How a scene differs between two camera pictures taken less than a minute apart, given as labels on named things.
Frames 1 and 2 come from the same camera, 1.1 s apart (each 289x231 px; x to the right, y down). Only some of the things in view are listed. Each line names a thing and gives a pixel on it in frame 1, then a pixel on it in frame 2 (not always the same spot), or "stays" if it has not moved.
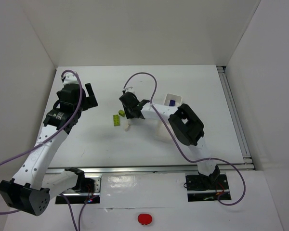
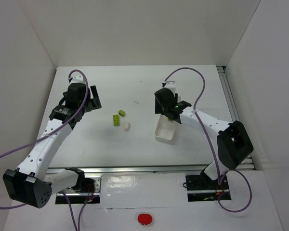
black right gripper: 134,110 to 163,106
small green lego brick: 122,112 stays
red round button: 144,218 stays
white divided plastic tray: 161,131 stays
